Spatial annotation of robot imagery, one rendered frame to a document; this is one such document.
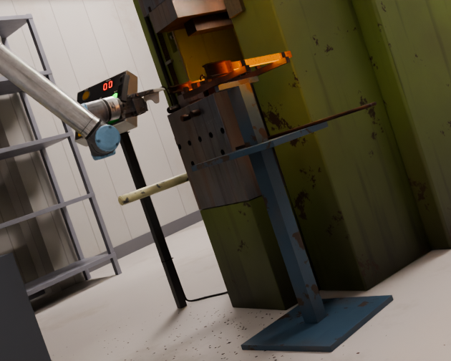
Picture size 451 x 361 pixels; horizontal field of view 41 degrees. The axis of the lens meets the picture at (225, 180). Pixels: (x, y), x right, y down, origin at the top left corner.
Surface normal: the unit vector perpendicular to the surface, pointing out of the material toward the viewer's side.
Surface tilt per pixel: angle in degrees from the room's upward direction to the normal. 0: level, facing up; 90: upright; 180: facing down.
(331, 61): 90
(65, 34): 90
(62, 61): 90
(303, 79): 90
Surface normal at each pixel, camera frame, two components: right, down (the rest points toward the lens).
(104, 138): 0.41, -0.01
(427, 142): 0.56, -0.14
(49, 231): 0.72, -0.20
